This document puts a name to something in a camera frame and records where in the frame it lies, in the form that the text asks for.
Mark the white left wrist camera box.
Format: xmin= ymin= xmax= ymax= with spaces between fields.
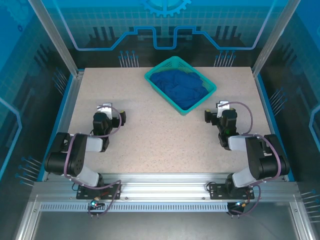
xmin=96 ymin=102 xmax=114 ymax=120

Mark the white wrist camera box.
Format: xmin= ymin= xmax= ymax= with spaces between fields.
xmin=216 ymin=100 xmax=230 ymax=118
xmin=96 ymin=102 xmax=114 ymax=120

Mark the teal plastic mesh basket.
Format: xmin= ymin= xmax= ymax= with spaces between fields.
xmin=144 ymin=55 xmax=217 ymax=117

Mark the aluminium table side rail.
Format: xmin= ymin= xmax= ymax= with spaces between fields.
xmin=41 ymin=70 xmax=85 ymax=182
xmin=252 ymin=74 xmax=288 ymax=182

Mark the steel front shelf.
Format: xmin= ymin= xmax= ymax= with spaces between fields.
xmin=13 ymin=193 xmax=317 ymax=240

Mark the aluminium mounting rail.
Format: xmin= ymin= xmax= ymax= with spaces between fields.
xmin=32 ymin=173 xmax=299 ymax=204

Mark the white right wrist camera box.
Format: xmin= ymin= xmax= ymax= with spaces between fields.
xmin=216 ymin=100 xmax=230 ymax=118

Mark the slotted grey cable duct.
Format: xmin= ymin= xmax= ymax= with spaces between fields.
xmin=39 ymin=202 xmax=230 ymax=213

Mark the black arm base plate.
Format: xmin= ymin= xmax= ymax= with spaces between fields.
xmin=76 ymin=183 xmax=122 ymax=200
xmin=208 ymin=183 xmax=255 ymax=200

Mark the small LED connector module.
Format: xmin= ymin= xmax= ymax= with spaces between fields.
xmin=87 ymin=197 xmax=105 ymax=210
xmin=227 ymin=199 xmax=251 ymax=211

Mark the blue printed t-shirt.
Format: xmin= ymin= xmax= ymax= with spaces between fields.
xmin=149 ymin=69 xmax=210 ymax=111

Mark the aluminium frame post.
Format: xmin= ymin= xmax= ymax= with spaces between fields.
xmin=250 ymin=0 xmax=303 ymax=78
xmin=27 ymin=0 xmax=85 ymax=79

